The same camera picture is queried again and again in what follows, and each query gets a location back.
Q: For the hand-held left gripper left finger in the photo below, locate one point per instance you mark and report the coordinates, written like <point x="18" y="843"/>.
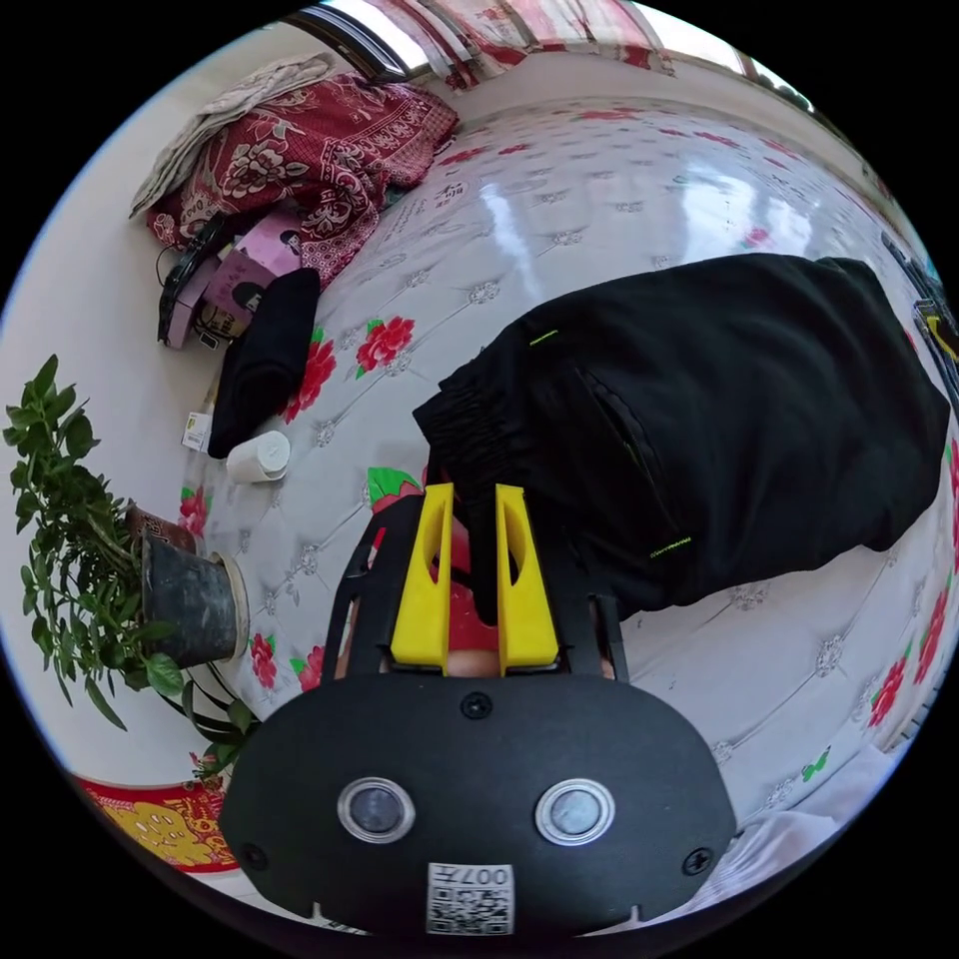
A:
<point x="419" y="599"/>

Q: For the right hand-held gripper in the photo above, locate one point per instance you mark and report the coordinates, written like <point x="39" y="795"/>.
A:
<point x="940" y="330"/>

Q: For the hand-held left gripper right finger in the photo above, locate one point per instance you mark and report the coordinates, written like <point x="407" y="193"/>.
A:
<point x="530" y="607"/>

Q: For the black shorts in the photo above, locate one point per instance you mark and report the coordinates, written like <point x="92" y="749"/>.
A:
<point x="734" y="419"/>

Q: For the white cylindrical container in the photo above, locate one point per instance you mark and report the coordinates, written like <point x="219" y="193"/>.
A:
<point x="258" y="457"/>

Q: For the small white green box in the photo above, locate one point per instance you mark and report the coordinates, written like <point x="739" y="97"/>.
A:
<point x="196" y="432"/>

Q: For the folded black garment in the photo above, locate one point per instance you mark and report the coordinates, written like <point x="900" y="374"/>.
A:
<point x="262" y="360"/>

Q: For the potted green plant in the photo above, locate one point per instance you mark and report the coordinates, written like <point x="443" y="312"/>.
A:
<point x="82" y="524"/>

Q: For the red yellow printed mat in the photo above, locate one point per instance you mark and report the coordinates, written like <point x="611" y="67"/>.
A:
<point x="157" y="824"/>

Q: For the pink printed carton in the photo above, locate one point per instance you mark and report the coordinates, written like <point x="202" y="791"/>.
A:
<point x="255" y="262"/>

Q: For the red floral blanket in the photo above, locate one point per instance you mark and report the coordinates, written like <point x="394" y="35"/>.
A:
<point x="315" y="150"/>

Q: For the grey folded cloth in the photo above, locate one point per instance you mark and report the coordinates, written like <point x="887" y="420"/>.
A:
<point x="225" y="105"/>

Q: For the window with red curtain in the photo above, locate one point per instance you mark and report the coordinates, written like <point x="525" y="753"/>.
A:
<point x="479" y="30"/>

